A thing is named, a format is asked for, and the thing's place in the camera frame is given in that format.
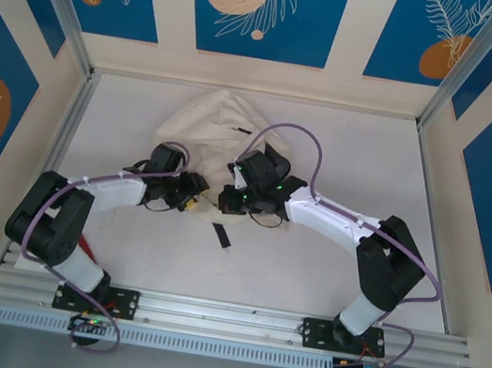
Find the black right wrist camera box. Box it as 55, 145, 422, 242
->
227, 146, 282, 195

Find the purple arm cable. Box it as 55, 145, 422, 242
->
198, 115, 468, 368
4, 116, 195, 363

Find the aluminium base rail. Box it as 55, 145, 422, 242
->
0, 255, 482, 368

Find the cream canvas backpack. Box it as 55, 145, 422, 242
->
136, 78, 309, 261

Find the red pencil case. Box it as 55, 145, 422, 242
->
74, 234, 102, 264

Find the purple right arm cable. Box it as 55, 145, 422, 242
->
198, 115, 468, 368

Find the aluminium side rail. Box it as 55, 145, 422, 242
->
0, 60, 100, 278
380, 121, 487, 336

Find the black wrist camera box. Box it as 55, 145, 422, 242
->
227, 146, 282, 195
146, 140, 191, 179

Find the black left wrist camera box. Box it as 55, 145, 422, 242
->
146, 140, 191, 179

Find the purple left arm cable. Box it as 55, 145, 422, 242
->
4, 116, 195, 363

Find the grey slotted cable duct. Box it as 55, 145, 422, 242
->
0, 296, 337, 368

